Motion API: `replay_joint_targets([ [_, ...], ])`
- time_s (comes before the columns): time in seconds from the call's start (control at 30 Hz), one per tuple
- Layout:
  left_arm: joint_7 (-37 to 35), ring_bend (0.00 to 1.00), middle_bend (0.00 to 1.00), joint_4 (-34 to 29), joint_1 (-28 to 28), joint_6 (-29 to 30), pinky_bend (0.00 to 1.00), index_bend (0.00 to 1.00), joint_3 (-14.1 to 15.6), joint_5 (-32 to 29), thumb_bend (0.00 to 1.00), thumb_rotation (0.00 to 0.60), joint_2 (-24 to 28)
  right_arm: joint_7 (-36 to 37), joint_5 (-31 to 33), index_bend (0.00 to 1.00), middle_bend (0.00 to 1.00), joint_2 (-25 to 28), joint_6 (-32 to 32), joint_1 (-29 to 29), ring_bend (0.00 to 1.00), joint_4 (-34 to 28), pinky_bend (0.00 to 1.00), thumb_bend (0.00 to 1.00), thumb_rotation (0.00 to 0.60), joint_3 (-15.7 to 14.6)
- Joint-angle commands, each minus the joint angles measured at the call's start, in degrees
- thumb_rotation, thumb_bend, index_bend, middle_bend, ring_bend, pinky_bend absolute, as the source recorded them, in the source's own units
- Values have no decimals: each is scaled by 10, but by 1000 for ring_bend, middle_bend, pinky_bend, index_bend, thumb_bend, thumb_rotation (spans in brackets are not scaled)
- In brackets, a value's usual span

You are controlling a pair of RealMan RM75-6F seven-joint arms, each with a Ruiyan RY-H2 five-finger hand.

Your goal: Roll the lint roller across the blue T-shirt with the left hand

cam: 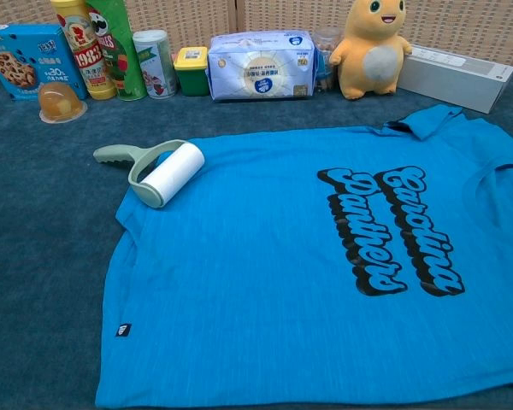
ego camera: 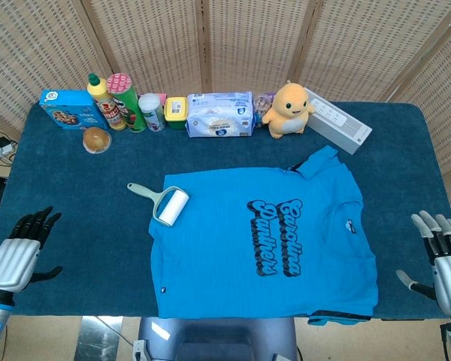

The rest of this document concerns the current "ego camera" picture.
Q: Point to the orange plush toy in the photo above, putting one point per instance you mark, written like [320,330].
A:
[289,113]

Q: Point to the bun in plastic cup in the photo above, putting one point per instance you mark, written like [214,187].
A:
[96,140]

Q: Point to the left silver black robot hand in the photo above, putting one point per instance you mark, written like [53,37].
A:
[13,259]

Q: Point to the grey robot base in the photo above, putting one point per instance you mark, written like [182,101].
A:
[218,340]

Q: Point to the clear snack jar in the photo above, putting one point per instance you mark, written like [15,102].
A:
[262,105]

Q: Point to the dark blue tablecloth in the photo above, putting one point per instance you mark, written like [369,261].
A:
[97,225]

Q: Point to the small white green can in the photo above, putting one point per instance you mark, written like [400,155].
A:
[153,113]

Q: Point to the woven rattan folding screen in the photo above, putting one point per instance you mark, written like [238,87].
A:
[248,41]

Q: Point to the long white cardboard box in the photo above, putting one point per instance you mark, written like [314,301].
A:
[342,126]

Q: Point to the blue white tissue pack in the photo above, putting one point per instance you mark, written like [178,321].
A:
[220,116]

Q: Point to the small pink box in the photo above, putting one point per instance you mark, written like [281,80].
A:
[162,97]

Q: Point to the green Pringles can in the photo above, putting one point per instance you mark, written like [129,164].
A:
[129,109]

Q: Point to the green box yellow lid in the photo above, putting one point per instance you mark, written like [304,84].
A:
[176,111]

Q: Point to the blue printed t-shirt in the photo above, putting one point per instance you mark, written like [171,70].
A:
[218,259]

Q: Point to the shiny metal base plate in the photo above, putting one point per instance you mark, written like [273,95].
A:
[97,340]

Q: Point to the yellow bottle green cap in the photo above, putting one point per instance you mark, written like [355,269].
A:
[105,105]

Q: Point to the blue cookie box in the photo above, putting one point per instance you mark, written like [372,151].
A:
[69,111]

